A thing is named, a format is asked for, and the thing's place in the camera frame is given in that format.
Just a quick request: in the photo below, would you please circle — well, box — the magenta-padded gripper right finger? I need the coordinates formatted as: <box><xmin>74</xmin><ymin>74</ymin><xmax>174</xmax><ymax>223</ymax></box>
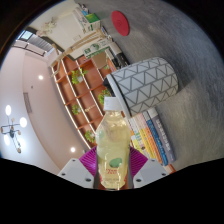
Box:
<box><xmin>128</xmin><ymin>146</ymin><xmax>172</xmax><ymax>189</ymax></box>

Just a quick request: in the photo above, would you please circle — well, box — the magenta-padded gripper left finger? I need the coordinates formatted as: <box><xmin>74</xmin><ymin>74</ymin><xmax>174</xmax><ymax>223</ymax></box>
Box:
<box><xmin>57</xmin><ymin>146</ymin><xmax>101</xmax><ymax>190</ymax></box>

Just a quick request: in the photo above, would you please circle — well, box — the yellow drink bottle white cap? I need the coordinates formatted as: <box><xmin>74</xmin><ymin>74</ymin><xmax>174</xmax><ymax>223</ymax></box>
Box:
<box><xmin>94</xmin><ymin>97</ymin><xmax>132</xmax><ymax>191</ymax></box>

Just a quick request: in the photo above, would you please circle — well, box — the stack of colourful books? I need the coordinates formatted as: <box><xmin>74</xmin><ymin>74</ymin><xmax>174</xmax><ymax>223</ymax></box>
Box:
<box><xmin>126</xmin><ymin>107</ymin><xmax>177</xmax><ymax>174</ymax></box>

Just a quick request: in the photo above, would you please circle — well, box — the wooden shelf unit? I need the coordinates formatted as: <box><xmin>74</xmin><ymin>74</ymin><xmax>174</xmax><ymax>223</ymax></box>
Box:
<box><xmin>51</xmin><ymin>54</ymin><xmax>116</xmax><ymax>149</ymax></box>

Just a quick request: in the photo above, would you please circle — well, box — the ceiling air vent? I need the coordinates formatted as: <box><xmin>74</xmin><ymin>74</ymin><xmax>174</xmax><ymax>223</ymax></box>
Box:
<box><xmin>23</xmin><ymin>92</ymin><xmax>33</xmax><ymax>114</ymax></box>

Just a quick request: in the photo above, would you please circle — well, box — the white triangle-patterned cup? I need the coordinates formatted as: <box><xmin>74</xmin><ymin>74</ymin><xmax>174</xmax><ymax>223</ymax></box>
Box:
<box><xmin>105</xmin><ymin>56</ymin><xmax>179</xmax><ymax>118</ymax></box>

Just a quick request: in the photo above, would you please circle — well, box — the stack of dark books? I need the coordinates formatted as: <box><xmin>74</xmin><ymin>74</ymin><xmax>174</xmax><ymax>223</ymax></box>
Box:
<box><xmin>104</xmin><ymin>46</ymin><xmax>131</xmax><ymax>70</ymax></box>

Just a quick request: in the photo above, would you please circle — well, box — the wooden artist mannequin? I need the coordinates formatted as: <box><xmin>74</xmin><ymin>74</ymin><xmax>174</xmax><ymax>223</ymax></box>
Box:
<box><xmin>49</xmin><ymin>28</ymin><xmax>104</xmax><ymax>79</ymax></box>

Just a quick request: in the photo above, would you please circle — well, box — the tall green-white carton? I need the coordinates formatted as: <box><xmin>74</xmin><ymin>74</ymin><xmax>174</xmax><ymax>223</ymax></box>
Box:
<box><xmin>83</xmin><ymin>37</ymin><xmax>113</xmax><ymax>59</ymax></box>

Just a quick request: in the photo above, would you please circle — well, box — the grey curtain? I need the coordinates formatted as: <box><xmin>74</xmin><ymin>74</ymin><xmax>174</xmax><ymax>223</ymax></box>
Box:
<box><xmin>28</xmin><ymin>34</ymin><xmax>54</xmax><ymax>56</ymax></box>

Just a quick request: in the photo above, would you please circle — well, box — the black-framed window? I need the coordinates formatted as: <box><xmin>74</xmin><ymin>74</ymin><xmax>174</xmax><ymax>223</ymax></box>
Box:
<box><xmin>18</xmin><ymin>29</ymin><xmax>34</xmax><ymax>43</ymax></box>

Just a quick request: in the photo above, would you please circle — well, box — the white vase with flowers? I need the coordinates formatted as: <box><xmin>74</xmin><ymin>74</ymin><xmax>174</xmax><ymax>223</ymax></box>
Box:
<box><xmin>36</xmin><ymin>16</ymin><xmax>62</xmax><ymax>38</ymax></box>

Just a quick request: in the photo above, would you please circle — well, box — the green-white box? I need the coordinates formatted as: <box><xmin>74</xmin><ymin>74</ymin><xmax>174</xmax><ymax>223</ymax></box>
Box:
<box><xmin>81</xmin><ymin>11</ymin><xmax>102</xmax><ymax>33</ymax></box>

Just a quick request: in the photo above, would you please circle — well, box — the flat round red coaster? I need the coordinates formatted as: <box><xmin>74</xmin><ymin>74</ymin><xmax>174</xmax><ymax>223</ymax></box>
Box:
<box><xmin>110</xmin><ymin>10</ymin><xmax>130</xmax><ymax>37</ymax></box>

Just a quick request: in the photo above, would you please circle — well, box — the stack of white tissue packs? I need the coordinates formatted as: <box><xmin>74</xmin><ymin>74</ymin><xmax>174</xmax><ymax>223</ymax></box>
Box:
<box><xmin>72</xmin><ymin>2</ymin><xmax>89</xmax><ymax>21</ymax></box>

